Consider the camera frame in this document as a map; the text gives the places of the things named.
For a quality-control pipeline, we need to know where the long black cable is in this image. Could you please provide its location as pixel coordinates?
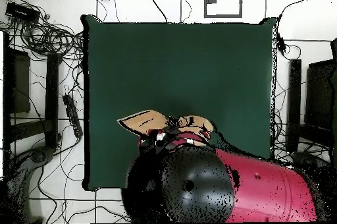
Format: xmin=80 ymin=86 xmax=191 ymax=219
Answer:
xmin=142 ymin=0 xmax=169 ymax=24

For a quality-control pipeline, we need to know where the grey square floor frame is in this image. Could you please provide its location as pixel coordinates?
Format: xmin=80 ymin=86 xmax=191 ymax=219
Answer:
xmin=203 ymin=0 xmax=244 ymax=18

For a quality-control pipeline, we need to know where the grey curved stand base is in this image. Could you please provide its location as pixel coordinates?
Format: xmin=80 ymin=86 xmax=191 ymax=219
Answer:
xmin=290 ymin=151 xmax=335 ymax=173
xmin=6 ymin=146 xmax=57 ymax=223

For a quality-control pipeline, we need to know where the coiled black cable bundle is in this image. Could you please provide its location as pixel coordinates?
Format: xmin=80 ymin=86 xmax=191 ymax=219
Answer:
xmin=15 ymin=16 xmax=85 ymax=60

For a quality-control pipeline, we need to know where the black flat box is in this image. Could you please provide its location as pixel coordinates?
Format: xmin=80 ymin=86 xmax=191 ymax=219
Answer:
xmin=5 ymin=2 xmax=41 ymax=24

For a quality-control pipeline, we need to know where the black power strip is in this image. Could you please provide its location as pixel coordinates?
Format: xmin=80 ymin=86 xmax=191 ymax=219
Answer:
xmin=62 ymin=94 xmax=84 ymax=139

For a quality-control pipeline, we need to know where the black cable connector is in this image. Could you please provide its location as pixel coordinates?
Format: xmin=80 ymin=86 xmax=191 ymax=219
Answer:
xmin=276 ymin=35 xmax=288 ymax=54

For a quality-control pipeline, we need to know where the black metal frame stand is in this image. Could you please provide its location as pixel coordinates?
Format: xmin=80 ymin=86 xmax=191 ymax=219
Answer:
xmin=285 ymin=38 xmax=337 ymax=156
xmin=2 ymin=31 xmax=63 ymax=156

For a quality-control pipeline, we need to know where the orange terry towel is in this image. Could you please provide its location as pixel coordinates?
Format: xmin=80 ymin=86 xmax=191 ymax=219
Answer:
xmin=117 ymin=109 xmax=215 ymax=146

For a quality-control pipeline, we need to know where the dark green table cloth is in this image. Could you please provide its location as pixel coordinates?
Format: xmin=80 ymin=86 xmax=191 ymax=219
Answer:
xmin=80 ymin=14 xmax=277 ymax=192

